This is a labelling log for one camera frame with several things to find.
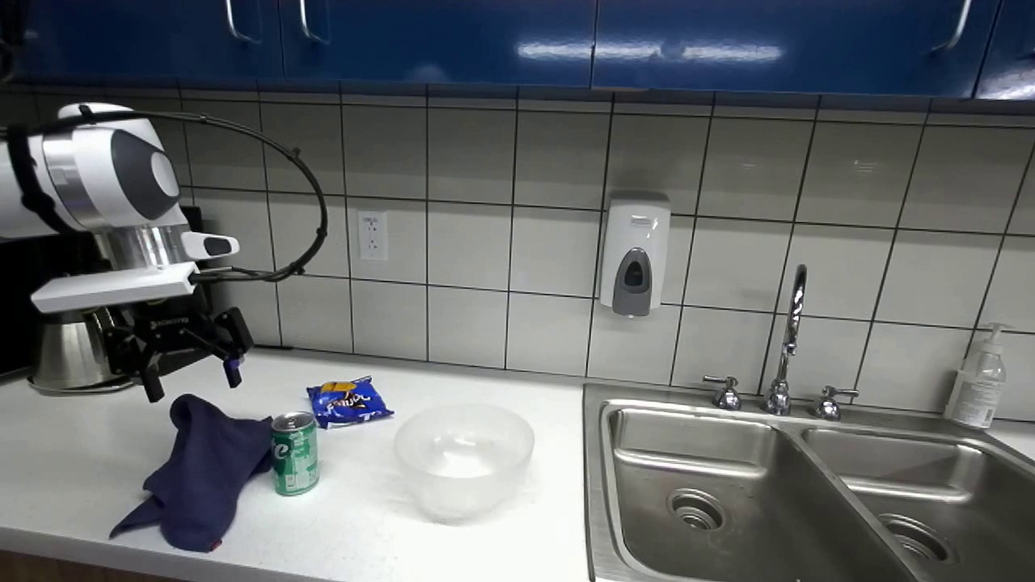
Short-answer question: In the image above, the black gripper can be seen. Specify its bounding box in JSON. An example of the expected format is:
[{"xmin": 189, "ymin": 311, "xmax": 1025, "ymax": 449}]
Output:
[{"xmin": 101, "ymin": 303, "xmax": 259, "ymax": 408}]

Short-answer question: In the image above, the dark blue towel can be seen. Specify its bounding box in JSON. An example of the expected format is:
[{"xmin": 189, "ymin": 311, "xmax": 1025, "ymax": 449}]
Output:
[{"xmin": 107, "ymin": 391, "xmax": 280, "ymax": 557}]

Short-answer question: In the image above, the translucent white plastic bowl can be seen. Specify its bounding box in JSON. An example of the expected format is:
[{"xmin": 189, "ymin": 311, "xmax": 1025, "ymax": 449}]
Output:
[{"xmin": 392, "ymin": 401, "xmax": 542, "ymax": 529}]

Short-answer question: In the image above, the black coffee maker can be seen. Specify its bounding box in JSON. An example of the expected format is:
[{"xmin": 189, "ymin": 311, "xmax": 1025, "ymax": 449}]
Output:
[{"xmin": 0, "ymin": 204, "xmax": 222, "ymax": 399}]

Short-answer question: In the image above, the stainless steel coffee carafe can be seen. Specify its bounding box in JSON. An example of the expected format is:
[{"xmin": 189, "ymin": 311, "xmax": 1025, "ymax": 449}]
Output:
[{"xmin": 25, "ymin": 307, "xmax": 139, "ymax": 399}]

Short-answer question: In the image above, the green soda can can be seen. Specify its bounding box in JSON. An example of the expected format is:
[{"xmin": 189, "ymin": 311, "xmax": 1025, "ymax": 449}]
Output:
[{"xmin": 265, "ymin": 408, "xmax": 323, "ymax": 502}]

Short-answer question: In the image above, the blue snack bag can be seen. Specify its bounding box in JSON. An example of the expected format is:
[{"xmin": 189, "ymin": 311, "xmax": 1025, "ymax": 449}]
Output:
[{"xmin": 304, "ymin": 373, "xmax": 397, "ymax": 434}]

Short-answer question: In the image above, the chrome faucet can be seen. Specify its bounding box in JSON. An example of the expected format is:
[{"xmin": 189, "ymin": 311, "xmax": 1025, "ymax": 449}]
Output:
[{"xmin": 758, "ymin": 261, "xmax": 811, "ymax": 419}]

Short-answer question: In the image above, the stainless steel double sink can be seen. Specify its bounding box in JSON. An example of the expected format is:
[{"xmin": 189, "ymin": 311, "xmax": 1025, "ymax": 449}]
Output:
[{"xmin": 580, "ymin": 378, "xmax": 1035, "ymax": 582}]

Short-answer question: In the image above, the clear soap pump bottle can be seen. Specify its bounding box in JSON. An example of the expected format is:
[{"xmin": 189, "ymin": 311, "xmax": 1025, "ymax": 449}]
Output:
[{"xmin": 941, "ymin": 322, "xmax": 1012, "ymax": 434}]

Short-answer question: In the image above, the white wrist camera mount plate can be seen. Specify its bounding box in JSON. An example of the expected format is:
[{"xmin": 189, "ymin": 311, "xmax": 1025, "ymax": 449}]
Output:
[{"xmin": 25, "ymin": 257, "xmax": 203, "ymax": 322}]

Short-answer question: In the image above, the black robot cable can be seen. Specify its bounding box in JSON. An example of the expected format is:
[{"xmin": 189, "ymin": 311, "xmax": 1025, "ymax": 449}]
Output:
[{"xmin": 139, "ymin": 107, "xmax": 331, "ymax": 287}]

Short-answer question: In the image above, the white wall power outlet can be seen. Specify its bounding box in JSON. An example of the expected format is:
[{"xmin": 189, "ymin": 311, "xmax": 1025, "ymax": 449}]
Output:
[{"xmin": 354, "ymin": 207, "xmax": 396, "ymax": 270}]

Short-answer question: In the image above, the blue wall cabinet door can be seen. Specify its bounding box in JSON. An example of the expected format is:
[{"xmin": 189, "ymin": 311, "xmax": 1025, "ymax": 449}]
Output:
[
  {"xmin": 21, "ymin": 0, "xmax": 285, "ymax": 91},
  {"xmin": 590, "ymin": 0, "xmax": 1003, "ymax": 105},
  {"xmin": 274, "ymin": 0, "xmax": 599, "ymax": 95}
]

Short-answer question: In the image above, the metal cabinet door handle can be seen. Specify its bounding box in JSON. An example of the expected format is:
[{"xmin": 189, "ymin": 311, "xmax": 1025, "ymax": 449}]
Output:
[
  {"xmin": 220, "ymin": 0, "xmax": 265, "ymax": 49},
  {"xmin": 296, "ymin": 0, "xmax": 335, "ymax": 49},
  {"xmin": 929, "ymin": 0, "xmax": 977, "ymax": 60}
]

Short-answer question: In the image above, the white wall soap dispenser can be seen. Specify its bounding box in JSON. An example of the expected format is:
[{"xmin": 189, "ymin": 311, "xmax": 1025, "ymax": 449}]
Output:
[{"xmin": 594, "ymin": 192, "xmax": 676, "ymax": 322}]

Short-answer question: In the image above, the chrome faucet handle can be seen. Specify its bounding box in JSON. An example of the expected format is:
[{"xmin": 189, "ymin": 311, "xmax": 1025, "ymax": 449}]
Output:
[
  {"xmin": 698, "ymin": 373, "xmax": 750, "ymax": 415},
  {"xmin": 810, "ymin": 382, "xmax": 863, "ymax": 424}
]

